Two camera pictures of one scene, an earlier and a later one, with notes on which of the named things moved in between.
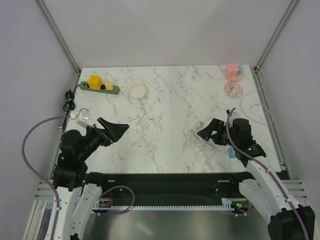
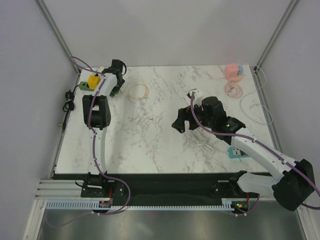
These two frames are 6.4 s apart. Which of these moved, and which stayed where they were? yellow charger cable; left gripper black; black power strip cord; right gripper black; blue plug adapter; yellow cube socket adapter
Moved: right gripper black; left gripper black
Stayed: yellow cube socket adapter; yellow charger cable; black power strip cord; blue plug adapter
